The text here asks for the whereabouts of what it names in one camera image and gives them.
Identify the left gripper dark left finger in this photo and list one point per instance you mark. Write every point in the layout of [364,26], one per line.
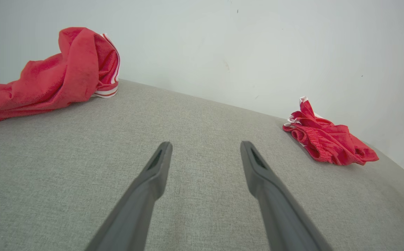
[142,202]

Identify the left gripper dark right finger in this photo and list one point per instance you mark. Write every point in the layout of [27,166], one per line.
[278,209]

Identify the red shirt with white sleeves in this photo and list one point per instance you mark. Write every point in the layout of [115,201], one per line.
[48,80]

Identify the red shorts with white trim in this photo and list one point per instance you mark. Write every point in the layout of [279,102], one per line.
[331,143]

